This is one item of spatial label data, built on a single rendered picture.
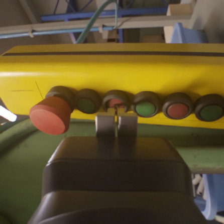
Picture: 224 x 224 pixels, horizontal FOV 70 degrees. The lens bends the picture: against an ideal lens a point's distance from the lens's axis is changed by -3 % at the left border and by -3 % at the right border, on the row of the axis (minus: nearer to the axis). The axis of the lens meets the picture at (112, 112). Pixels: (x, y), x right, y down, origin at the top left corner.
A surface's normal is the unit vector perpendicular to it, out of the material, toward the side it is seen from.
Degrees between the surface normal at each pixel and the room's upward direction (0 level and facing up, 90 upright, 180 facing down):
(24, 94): 85
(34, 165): 90
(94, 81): 85
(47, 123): 87
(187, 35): 100
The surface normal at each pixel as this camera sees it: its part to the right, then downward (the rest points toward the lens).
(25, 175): -0.10, -0.41
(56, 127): -0.13, 0.69
